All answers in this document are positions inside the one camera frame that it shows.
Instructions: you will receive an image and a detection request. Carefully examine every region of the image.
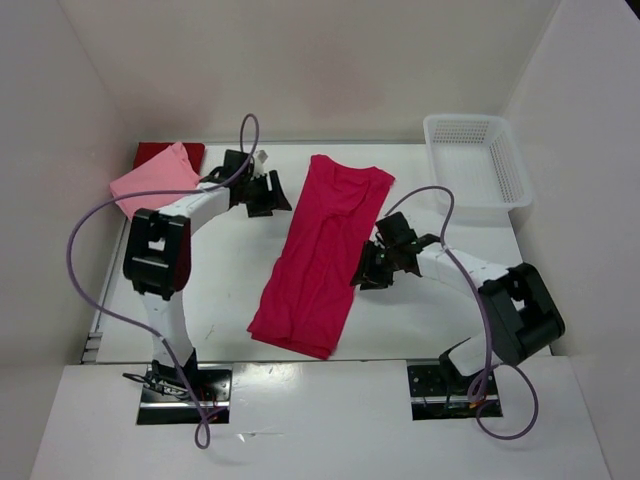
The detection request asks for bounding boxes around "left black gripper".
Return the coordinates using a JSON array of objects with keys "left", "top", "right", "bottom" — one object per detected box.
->
[{"left": 239, "top": 170, "right": 291, "bottom": 218}]

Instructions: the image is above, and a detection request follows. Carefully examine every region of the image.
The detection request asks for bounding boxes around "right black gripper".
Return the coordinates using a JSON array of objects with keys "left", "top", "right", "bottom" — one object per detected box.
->
[{"left": 350, "top": 238, "right": 400, "bottom": 290}]

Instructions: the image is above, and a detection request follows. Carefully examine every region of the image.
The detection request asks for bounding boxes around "crimson t shirt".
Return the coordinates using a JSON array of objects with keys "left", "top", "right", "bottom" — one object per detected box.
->
[{"left": 247, "top": 154, "right": 395, "bottom": 360}]

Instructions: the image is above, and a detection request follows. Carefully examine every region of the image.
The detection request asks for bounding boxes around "dark red t shirt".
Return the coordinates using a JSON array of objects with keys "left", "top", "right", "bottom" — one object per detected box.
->
[{"left": 133, "top": 142, "right": 205, "bottom": 174}]

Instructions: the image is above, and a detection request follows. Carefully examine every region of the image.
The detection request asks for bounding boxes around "pink t shirt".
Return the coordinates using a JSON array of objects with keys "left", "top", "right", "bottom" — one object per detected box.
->
[{"left": 109, "top": 142, "right": 200, "bottom": 197}]

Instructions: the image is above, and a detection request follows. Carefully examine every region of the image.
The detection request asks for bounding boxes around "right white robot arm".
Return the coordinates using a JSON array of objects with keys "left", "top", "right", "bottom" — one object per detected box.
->
[{"left": 351, "top": 234, "right": 566, "bottom": 393}]

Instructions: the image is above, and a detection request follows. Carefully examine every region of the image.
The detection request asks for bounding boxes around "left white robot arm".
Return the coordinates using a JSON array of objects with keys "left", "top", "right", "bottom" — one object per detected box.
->
[{"left": 123, "top": 167, "right": 292, "bottom": 400}]

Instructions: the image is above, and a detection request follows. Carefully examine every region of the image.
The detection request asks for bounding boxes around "white plastic basket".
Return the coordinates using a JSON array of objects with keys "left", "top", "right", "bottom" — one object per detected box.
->
[{"left": 423, "top": 114, "right": 533, "bottom": 222}]

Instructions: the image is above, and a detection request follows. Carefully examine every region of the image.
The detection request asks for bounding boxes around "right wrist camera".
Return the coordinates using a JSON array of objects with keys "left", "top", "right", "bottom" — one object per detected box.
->
[{"left": 376, "top": 212, "right": 417, "bottom": 248}]

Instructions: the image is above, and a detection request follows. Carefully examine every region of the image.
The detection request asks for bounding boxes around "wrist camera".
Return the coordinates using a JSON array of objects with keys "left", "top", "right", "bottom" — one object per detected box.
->
[
  {"left": 221, "top": 150, "right": 268, "bottom": 178},
  {"left": 376, "top": 212, "right": 417, "bottom": 248}
]

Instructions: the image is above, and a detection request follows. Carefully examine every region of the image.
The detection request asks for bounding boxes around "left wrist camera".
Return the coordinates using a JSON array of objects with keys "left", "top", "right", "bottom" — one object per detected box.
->
[{"left": 221, "top": 150, "right": 268, "bottom": 178}]

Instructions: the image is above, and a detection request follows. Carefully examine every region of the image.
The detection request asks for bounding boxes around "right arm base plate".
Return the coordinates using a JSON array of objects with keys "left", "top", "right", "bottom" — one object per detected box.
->
[{"left": 406, "top": 359, "right": 478, "bottom": 421}]

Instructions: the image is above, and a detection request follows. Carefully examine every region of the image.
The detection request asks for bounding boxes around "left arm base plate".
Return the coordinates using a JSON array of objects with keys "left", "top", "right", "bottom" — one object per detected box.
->
[{"left": 124, "top": 365, "right": 232, "bottom": 426}]

